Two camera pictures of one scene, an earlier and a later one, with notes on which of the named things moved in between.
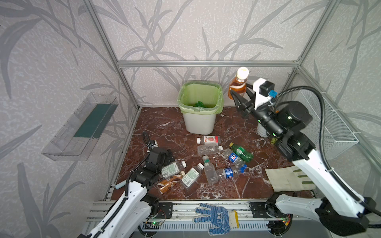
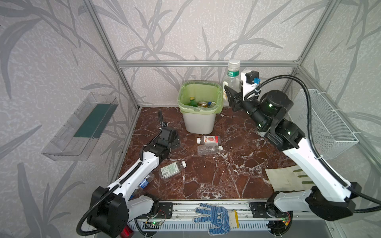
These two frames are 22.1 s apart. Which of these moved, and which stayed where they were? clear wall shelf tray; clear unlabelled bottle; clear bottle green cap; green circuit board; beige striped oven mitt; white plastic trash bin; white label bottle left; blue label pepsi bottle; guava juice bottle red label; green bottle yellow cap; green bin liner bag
Moved: blue label pepsi bottle; clear bottle green cap; green bottle yellow cap
Stayed: clear unlabelled bottle; green bin liner bag; guava juice bottle red label; clear wall shelf tray; white label bottle left; green circuit board; beige striped oven mitt; white plastic trash bin
